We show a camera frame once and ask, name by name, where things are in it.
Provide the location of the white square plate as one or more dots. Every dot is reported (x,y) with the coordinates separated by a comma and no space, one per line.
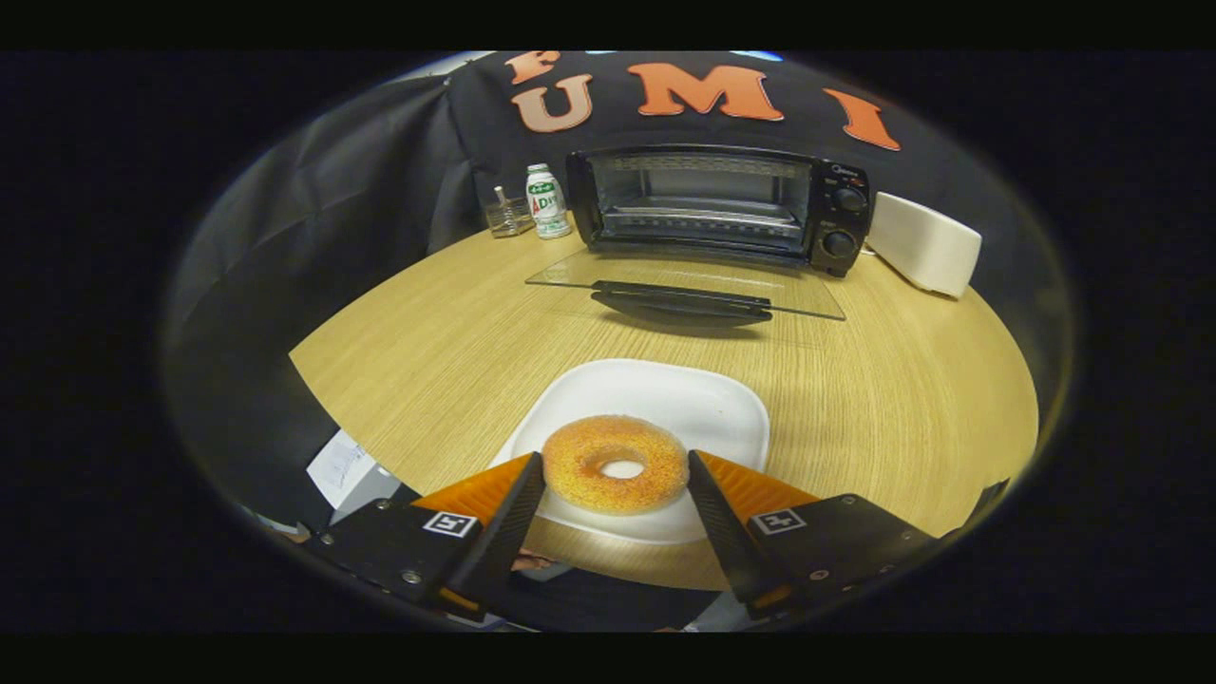
(655,389)

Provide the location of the black backdrop cloth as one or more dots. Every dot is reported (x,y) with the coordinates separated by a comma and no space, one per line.
(313,237)

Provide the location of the white green-label bottle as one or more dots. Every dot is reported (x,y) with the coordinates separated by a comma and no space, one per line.
(548,204)

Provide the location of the small clear glass cup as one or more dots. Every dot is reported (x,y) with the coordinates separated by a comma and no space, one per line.
(508,220)

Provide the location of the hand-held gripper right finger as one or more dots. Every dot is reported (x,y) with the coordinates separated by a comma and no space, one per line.
(727,527)

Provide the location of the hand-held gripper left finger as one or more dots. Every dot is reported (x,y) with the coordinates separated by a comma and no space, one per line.
(503,527)

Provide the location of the black toaster oven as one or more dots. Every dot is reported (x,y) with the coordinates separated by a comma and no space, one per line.
(845,228)

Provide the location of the white rectangular box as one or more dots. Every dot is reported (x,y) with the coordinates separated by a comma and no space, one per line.
(921,247)

